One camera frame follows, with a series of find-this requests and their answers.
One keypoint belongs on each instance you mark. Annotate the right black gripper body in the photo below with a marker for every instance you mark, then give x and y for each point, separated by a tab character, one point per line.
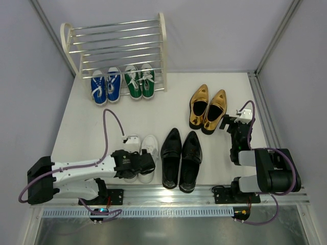
232	124

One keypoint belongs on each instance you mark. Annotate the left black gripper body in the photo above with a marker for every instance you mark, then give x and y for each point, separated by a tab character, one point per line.
144	163

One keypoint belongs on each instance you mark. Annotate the black loafer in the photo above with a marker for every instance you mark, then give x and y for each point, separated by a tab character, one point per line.
170	158
190	163

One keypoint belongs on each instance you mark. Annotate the green canvas sneaker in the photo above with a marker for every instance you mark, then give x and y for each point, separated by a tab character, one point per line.
147	80
132	81

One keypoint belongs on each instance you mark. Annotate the blue canvas sneaker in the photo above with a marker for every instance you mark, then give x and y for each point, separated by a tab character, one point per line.
114	81
98	88

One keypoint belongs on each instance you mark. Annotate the cream metal shoe rack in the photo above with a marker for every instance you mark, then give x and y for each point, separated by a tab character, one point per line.
139	43

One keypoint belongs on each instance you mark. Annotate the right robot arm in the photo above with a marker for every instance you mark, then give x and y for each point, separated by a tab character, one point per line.
275	171

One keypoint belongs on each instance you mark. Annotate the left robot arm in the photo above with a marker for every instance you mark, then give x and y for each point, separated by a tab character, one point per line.
83	180

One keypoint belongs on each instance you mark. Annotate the right gold shoe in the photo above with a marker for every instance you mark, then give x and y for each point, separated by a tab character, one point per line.
217	109

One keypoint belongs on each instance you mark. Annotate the gold shoe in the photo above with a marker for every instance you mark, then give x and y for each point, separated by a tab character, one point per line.
198	105
217	109

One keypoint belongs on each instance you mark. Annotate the left gold shoe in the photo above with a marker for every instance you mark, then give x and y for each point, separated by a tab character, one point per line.
198	105

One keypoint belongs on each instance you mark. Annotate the left small controller board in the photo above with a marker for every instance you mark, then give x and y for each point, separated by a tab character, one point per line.
98	212

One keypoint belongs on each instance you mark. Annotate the small controller board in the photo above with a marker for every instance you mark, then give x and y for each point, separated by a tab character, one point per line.
241	214
98	212

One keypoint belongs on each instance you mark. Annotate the right small controller board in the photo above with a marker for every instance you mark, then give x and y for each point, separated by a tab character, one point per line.
241	214

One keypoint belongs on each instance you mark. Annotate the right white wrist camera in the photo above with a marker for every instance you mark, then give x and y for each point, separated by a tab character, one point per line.
244	116

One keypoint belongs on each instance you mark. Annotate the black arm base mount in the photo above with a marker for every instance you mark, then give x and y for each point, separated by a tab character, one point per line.
112	197

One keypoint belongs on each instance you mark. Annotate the aluminium rail frame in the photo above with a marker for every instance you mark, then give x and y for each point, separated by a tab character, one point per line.
80	136

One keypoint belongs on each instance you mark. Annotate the slotted grey cable duct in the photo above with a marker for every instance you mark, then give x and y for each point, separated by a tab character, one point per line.
144	212

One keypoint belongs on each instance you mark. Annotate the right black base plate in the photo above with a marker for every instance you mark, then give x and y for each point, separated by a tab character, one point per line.
232	195

